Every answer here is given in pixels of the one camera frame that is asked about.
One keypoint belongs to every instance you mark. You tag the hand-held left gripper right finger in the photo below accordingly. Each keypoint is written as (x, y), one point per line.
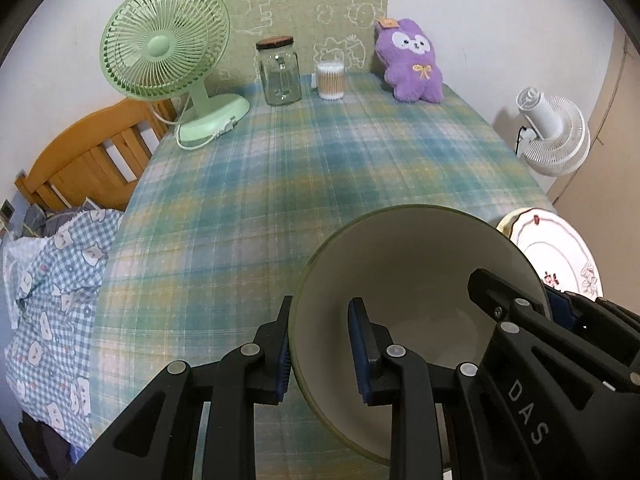
(360, 350)

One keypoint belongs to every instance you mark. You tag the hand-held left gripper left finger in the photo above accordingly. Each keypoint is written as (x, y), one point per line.
(282, 360)

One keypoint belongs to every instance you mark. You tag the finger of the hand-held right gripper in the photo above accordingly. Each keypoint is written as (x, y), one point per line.
(557, 307)
(505, 300)

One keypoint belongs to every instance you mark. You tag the white plate red pattern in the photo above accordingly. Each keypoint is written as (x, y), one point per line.
(550, 255)

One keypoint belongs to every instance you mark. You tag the cream plate yellow flowers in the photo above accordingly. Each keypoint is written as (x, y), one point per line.
(506, 225)

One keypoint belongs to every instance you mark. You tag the white bowl leaf print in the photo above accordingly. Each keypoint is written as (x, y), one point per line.
(415, 270)

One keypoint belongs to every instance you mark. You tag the beige door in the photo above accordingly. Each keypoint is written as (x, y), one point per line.
(615, 185)

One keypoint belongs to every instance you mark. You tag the white standing fan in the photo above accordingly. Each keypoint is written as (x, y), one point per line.
(560, 145)

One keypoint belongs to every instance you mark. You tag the plaid tablecloth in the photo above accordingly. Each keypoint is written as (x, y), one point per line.
(275, 185)

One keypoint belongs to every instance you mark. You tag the blue checked blanket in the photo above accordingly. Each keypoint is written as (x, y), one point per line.
(55, 310)

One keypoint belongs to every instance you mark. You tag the purple plush toy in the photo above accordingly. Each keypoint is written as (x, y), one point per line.
(410, 70)

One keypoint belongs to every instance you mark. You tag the dark cloth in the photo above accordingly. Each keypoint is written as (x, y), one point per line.
(45, 450)

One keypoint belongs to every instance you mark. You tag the cotton swab container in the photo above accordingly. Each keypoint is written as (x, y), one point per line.
(330, 82)

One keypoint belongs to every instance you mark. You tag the wooden bed headboard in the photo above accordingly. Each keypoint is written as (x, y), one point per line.
(85, 160)

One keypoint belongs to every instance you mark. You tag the glass jar dark lid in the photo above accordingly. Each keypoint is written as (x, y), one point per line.
(280, 75)

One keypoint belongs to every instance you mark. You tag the green desk fan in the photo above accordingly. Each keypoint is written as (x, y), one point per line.
(160, 45)

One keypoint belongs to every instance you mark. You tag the green cartoon wall mat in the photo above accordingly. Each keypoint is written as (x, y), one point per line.
(310, 15)

